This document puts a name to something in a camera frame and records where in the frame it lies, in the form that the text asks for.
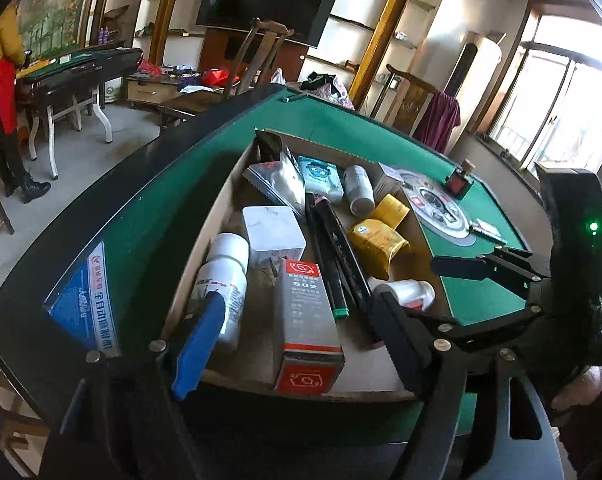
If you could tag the purple cloth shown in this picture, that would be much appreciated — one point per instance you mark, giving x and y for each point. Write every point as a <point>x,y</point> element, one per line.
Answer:
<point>438,120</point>

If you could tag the folding mahjong table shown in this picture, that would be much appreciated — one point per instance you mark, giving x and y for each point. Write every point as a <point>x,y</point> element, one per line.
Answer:
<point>81,67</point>

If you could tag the white bottle with red label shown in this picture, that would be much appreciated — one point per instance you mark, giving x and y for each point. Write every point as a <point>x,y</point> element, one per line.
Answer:
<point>411,290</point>

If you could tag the black marker with green caps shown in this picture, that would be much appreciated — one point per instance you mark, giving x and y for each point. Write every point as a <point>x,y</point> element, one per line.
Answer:
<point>326,255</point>

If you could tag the brown tape roll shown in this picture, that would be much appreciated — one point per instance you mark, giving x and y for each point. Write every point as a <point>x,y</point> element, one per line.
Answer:
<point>467,165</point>

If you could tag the black ink bottle red label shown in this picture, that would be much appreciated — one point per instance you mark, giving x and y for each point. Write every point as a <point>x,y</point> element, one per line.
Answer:
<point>457,183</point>

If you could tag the small white bottle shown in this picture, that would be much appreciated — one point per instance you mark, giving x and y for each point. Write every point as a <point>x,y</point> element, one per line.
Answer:
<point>358,187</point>

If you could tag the window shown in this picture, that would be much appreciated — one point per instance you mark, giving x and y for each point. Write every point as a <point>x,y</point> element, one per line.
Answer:
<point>556,90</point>

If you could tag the black television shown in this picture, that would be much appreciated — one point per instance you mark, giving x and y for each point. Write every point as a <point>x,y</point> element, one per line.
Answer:
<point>268,2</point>

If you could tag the white standing air conditioner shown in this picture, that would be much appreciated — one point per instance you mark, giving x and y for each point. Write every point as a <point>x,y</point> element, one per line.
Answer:
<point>481,80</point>

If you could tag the low wooden cabinet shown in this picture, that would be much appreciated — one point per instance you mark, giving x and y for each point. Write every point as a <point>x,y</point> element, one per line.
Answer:
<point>151,91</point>

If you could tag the green mahjong table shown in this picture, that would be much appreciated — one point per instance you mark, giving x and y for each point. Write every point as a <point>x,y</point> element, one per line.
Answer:
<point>131,185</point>

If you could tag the red white card pack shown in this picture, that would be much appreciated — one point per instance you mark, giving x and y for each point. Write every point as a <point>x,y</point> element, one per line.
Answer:
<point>492,232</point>

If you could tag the grey orange glue box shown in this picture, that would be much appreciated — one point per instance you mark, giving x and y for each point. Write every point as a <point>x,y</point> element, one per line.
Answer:
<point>306,320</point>

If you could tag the blue white tissue pack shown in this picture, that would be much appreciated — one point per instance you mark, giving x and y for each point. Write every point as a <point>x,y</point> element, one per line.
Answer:
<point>321,177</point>

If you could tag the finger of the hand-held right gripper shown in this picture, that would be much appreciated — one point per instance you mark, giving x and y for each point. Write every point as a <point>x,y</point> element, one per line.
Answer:
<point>491,325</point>
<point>501,265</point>

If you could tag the person's right forearm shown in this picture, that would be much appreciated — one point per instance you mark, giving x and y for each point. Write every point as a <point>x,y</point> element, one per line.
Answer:
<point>591,445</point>

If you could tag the silver zip bag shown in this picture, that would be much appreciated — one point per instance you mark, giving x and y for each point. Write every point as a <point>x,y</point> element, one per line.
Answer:
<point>276,182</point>

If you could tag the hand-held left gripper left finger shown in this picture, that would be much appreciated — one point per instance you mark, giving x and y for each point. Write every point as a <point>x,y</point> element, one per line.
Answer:
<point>197,350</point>

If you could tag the white power adapter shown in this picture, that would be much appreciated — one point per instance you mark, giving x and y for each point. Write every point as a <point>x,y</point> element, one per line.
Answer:
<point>273,232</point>

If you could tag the blue white sticker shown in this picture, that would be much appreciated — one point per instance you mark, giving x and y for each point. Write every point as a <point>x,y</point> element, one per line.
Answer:
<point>88,300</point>

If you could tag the yellow packet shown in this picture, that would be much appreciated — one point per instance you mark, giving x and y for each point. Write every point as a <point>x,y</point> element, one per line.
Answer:
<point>376,245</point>

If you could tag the wall painting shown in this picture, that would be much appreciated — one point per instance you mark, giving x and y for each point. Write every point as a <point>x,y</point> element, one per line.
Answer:
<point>56,5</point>

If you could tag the cardboard box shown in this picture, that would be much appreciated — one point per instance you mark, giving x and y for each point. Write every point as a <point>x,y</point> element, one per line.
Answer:
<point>361,375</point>

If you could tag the black yellow tube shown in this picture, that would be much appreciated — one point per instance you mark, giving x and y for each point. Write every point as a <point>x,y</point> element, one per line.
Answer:
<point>477,227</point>

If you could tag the person's right hand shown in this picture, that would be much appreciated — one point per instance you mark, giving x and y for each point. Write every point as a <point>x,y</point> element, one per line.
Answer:
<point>583,387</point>

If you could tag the red bag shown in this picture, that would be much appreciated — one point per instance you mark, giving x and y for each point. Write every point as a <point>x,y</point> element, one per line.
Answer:
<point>218,78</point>

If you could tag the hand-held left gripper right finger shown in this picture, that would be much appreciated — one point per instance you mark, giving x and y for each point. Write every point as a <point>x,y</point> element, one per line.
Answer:
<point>403,345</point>

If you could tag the wooden coffee table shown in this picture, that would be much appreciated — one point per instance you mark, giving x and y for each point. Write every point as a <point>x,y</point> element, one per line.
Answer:
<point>196,105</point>

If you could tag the floral bag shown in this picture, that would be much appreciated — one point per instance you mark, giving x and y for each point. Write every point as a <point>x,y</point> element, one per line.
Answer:
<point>331,92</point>

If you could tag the black packet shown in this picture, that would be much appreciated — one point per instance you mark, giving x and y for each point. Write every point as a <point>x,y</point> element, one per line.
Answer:
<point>271,147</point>

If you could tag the white grey carton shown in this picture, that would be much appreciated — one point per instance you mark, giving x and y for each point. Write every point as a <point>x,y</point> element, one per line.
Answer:
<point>387,182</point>

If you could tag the large white bottle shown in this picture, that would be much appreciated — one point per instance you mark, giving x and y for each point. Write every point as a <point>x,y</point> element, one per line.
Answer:
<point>226,270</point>

